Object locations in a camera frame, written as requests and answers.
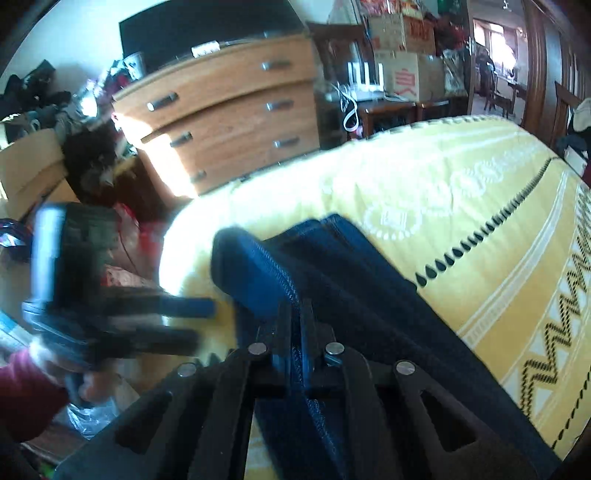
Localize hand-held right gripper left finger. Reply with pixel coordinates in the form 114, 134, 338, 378
54, 299, 293, 480

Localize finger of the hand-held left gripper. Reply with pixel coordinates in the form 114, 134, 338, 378
154, 296, 218, 320
104, 327, 200, 359

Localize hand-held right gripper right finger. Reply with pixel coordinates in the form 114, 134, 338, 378
301, 299, 560, 480

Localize navy blue pants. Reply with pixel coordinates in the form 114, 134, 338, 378
210, 213, 561, 480

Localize person's left forearm red sleeve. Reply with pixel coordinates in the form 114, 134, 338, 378
0, 350, 71, 443

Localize person's left hand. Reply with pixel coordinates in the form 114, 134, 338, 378
44, 347, 122, 409

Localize red plastic bag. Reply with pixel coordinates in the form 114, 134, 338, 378
104, 202, 169, 296

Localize plain light cardboard box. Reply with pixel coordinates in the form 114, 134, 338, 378
0, 128, 80, 217

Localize clear plastic bag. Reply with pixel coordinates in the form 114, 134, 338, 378
67, 399, 123, 440

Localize black fluffy cloth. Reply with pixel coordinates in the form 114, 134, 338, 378
61, 124, 141, 206

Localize pile of dark clothes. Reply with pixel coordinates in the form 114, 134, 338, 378
0, 59, 116, 139

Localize wooden chest of drawers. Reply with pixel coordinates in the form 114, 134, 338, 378
112, 34, 322, 198

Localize white printed mug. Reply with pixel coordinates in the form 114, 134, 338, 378
124, 51, 147, 77

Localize yellow patterned bed blanket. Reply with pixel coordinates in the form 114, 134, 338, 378
157, 115, 591, 480

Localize dark wooden table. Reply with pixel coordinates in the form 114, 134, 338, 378
356, 98, 468, 140

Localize black flat television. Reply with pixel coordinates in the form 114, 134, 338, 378
119, 0, 306, 75

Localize white router with antennas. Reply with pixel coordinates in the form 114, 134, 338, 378
345, 61, 387, 101

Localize large brown cardboard box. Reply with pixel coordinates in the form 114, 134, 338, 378
373, 50, 448, 103

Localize small brown cardboard box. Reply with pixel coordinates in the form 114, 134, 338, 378
368, 13, 437, 57

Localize heap of clothes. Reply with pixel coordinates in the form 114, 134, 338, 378
555, 97, 591, 186

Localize dark wooden headboard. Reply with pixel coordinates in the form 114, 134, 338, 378
551, 80, 585, 149

